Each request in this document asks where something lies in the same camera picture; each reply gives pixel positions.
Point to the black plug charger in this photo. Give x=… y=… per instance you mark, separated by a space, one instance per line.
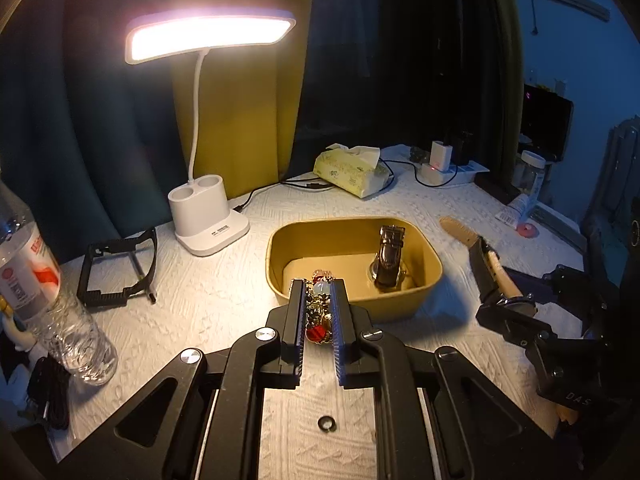
x=462 y=149

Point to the white plug charger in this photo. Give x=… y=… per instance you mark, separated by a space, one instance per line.
x=441 y=156

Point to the black plastic frame stand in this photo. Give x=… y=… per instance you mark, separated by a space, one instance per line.
x=102 y=297

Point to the yellow curtain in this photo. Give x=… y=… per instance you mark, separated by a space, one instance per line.
x=240 y=110

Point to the black monitor screen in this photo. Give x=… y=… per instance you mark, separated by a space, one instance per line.
x=547 y=122

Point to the white desk lamp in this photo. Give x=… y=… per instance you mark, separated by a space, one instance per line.
x=207 y=225

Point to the yellow plastic tray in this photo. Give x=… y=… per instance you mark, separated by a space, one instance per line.
x=350 y=240

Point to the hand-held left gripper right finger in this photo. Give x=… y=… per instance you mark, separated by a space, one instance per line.
x=340 y=332

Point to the white squeeze tube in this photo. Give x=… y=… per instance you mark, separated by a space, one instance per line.
x=515 y=210

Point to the small pink round disc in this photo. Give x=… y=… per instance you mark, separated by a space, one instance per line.
x=527 y=230

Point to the clear jar white lid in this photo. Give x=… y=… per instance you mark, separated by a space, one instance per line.
x=529 y=172

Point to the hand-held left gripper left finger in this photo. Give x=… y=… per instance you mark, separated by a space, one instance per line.
x=300 y=321

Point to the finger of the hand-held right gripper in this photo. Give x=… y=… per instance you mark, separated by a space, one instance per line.
x=515 y=325
x=484 y=270

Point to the white textured tablecloth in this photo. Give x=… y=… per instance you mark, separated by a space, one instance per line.
x=210 y=310

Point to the clear plastic water bottle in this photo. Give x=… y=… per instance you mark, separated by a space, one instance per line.
x=45 y=290

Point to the white power strip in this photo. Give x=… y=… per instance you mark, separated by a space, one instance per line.
x=450 y=175

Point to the yellow tissue pack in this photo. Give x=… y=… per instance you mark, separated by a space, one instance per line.
x=350 y=170

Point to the dark chair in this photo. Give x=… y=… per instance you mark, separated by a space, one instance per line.
x=612 y=185

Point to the white figurine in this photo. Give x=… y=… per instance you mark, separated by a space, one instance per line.
x=15 y=327

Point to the dark teal curtain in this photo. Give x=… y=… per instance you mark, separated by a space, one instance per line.
x=75 y=110

